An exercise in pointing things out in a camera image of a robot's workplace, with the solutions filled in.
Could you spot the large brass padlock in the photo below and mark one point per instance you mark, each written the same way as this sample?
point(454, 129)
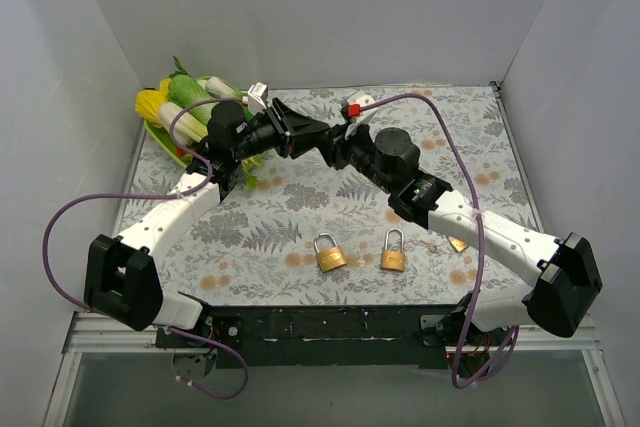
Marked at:
point(457, 244)

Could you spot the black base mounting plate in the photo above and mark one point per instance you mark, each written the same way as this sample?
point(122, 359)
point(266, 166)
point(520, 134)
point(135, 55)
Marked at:
point(415, 335)

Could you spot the celery stalk bunch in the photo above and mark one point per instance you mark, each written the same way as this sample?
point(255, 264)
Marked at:
point(185, 130)

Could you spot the green plastic tray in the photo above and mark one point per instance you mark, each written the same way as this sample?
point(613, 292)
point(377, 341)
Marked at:
point(164, 140)

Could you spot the long shackle brass padlock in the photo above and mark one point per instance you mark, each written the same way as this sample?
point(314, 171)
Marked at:
point(393, 259)

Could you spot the floral patterned table mat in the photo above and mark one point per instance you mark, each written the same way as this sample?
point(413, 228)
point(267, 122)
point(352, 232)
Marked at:
point(255, 248)

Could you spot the small brass padlock shackle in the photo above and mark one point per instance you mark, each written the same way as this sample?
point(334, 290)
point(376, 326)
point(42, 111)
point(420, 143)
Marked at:
point(331, 258)

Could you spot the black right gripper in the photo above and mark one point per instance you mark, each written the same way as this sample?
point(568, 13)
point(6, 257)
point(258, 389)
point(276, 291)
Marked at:
point(338, 142)

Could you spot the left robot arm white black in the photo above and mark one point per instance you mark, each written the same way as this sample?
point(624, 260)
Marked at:
point(121, 279)

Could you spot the napa cabbage green white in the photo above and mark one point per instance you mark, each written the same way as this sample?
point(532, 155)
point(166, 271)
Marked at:
point(184, 91)

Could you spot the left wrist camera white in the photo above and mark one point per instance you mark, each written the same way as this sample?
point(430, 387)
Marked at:
point(256, 98)

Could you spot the bok choy dark green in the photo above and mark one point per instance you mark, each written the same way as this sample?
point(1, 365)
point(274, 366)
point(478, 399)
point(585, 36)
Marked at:
point(221, 90)

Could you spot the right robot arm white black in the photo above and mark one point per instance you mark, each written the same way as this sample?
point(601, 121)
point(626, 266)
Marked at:
point(559, 276)

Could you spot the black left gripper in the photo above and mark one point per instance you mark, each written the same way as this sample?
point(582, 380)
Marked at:
point(283, 124)

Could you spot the yellow corn leafy vegetable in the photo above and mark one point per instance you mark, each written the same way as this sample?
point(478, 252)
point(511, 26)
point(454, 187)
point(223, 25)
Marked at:
point(148, 102)

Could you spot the right wrist camera grey red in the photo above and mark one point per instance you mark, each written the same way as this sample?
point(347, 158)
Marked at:
point(354, 111)

